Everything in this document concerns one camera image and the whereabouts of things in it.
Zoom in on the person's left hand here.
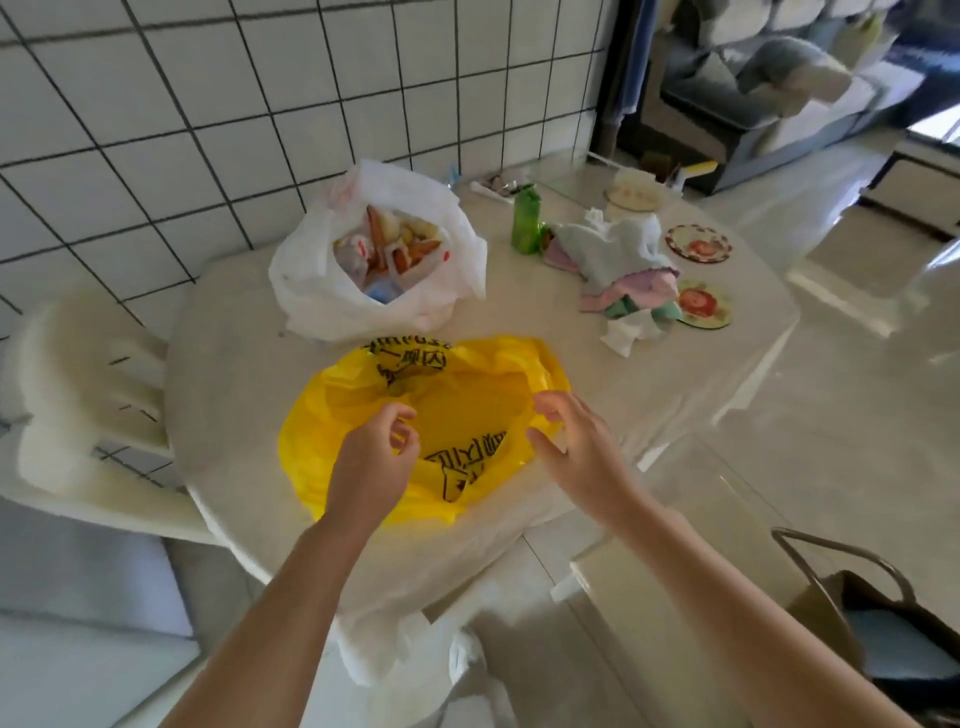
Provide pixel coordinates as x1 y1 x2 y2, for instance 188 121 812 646
322 402 423 538

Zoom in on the person's right hand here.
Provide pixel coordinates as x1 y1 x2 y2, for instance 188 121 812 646
524 389 646 530

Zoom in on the yellow plastic bag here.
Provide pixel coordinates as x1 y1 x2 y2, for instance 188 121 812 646
277 335 571 526

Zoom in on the white plastic bag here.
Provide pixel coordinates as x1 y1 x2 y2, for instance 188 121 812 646
268 158 489 345

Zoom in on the orange sausages bunch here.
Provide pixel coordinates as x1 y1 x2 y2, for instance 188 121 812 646
365 206 451 290

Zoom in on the person's left forearm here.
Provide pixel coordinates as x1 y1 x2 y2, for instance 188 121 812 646
161 517 376 728

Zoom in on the person's white shoe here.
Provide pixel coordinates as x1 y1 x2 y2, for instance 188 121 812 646
448 628 489 688

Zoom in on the green bag roll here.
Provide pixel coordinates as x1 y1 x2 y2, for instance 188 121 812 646
511 183 545 256

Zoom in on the brown paper bag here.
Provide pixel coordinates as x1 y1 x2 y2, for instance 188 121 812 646
770 526 960 699

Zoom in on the white cushioned chair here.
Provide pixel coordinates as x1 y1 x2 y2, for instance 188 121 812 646
551 434 960 728

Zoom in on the green towel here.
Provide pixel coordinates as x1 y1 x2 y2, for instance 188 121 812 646
603 294 684 324

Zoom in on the round dining table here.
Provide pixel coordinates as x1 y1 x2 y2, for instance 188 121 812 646
163 161 802 688

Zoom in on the yellow rim round coaster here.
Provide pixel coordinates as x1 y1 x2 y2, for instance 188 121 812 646
674 278 733 331

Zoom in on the red rim round coaster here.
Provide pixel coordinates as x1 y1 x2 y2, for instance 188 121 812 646
665 223 734 265

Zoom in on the white slatted chair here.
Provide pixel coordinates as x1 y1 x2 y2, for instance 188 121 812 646
0 288 226 549

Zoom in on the light blue cloth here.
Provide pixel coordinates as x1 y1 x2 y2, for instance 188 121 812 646
847 607 960 680

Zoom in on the dark blue curtain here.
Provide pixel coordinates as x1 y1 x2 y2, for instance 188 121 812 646
590 0 661 159

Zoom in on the dark low furniture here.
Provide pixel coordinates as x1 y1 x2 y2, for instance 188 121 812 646
622 0 931 196

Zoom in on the white low table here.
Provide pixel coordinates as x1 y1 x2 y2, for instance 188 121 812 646
862 101 960 241

